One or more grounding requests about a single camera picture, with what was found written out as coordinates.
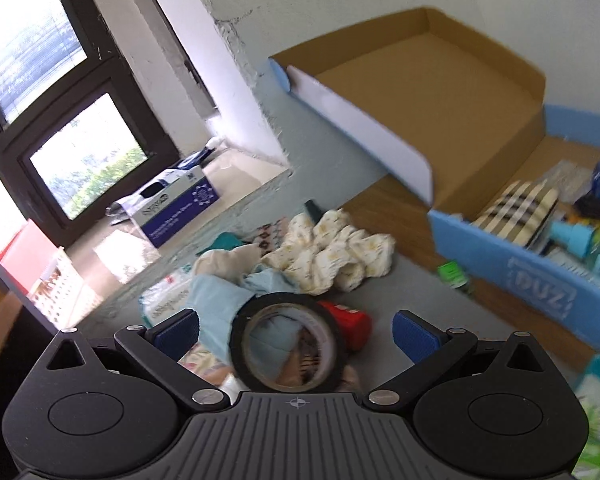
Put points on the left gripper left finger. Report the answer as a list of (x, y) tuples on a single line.
[(157, 350)]

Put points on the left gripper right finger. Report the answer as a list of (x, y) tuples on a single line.
[(434, 354)]

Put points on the black tape roll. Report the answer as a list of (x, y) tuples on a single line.
[(286, 343)]

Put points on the white wet wipes pack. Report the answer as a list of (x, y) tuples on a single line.
[(166, 297)]

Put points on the light blue cloth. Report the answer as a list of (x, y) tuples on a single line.
[(217, 301)]

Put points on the red cylinder can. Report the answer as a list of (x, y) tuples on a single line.
[(355, 326)]

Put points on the small green packet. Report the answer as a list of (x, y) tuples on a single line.
[(452, 274)]

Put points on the red white container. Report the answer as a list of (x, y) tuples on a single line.
[(45, 273)]

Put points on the blue glove box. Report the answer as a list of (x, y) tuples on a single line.
[(168, 203)]

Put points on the cream patterned cloth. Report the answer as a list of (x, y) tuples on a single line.
[(331, 253)]

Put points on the plaid fabric pouch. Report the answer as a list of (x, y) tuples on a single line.
[(519, 214)]

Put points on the blue cardboard storage box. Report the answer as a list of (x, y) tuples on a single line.
[(455, 117)]

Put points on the light blue spray bottle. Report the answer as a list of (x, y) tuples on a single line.
[(581, 240)]

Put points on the window frame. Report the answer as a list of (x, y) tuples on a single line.
[(76, 132)]

